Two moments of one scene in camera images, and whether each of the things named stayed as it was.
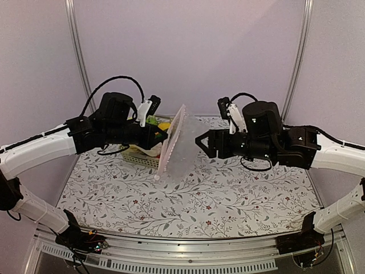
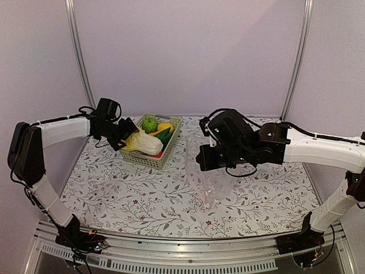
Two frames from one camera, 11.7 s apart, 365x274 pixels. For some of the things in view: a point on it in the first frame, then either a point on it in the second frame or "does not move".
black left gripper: (149, 140) to (129, 128)
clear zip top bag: (183, 151) to (211, 186)
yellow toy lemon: (164, 125) does not move
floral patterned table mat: (222, 197) does not move
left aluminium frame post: (70, 7) does not move
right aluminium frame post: (308, 6) does not move
